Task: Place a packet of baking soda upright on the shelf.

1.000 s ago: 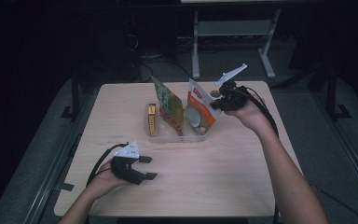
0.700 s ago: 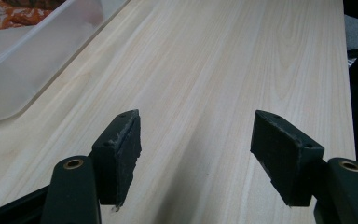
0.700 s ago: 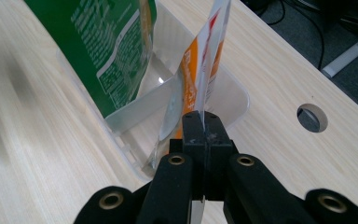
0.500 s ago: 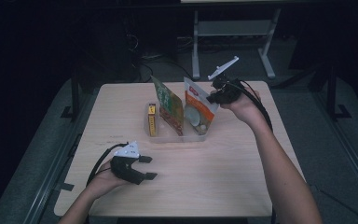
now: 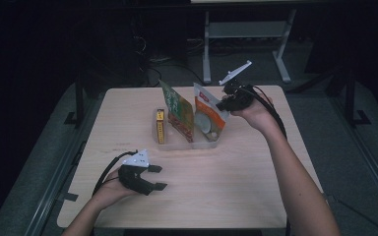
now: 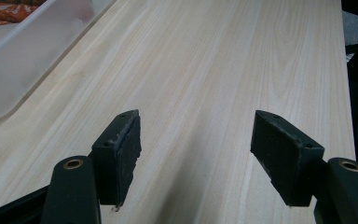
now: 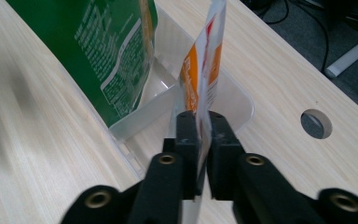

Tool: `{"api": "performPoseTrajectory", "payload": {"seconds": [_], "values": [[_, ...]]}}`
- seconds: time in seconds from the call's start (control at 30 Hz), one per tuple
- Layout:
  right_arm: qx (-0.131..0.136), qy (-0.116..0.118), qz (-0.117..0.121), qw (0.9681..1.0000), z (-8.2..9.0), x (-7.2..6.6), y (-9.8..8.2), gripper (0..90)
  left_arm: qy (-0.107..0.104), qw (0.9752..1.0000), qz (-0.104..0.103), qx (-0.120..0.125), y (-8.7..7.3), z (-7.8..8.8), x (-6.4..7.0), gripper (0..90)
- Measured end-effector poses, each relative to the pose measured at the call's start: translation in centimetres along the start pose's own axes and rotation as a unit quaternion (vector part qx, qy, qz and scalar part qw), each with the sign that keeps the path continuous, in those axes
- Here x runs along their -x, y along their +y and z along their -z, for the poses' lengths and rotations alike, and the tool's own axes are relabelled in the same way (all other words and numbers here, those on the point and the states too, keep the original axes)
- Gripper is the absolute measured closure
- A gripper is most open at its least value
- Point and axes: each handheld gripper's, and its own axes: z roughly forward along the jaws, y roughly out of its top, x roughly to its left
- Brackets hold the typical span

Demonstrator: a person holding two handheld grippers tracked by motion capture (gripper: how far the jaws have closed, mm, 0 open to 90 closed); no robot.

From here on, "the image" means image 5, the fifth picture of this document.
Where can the grey metal stand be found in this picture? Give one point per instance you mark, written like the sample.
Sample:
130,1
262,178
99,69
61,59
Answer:
246,29

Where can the person's right hand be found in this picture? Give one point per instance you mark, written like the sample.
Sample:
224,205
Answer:
259,113

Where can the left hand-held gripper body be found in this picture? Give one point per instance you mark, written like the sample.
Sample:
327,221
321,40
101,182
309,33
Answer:
133,178

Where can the white and orange food packet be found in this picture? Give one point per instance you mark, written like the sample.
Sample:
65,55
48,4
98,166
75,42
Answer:
210,111

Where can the black metal stand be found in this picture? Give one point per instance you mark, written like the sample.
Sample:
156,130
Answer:
351,98
78,101

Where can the person's left hand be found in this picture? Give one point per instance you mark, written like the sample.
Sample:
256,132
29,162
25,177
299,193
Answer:
111,191

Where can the green braised meat packet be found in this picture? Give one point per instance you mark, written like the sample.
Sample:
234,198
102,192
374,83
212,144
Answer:
178,111

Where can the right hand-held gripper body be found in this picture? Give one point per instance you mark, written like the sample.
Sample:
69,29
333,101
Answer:
239,96

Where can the yellow and red seasoning box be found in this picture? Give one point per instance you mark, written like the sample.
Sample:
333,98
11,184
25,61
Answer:
160,128

